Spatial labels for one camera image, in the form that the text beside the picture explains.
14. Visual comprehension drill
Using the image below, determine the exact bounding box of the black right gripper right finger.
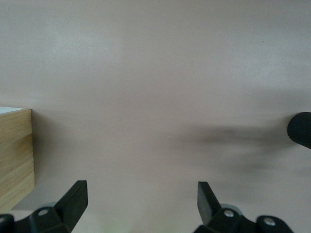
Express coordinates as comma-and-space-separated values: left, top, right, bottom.
193, 181, 295, 233

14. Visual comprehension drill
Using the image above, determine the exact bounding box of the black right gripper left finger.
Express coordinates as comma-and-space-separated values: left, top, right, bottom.
0, 180, 88, 233

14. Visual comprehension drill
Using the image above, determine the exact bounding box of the wooden drawer cabinet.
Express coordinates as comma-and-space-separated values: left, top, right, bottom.
0, 108, 35, 213

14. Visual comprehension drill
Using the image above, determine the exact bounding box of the black foam cylinder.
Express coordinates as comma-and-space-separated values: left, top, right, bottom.
287, 112, 311, 150

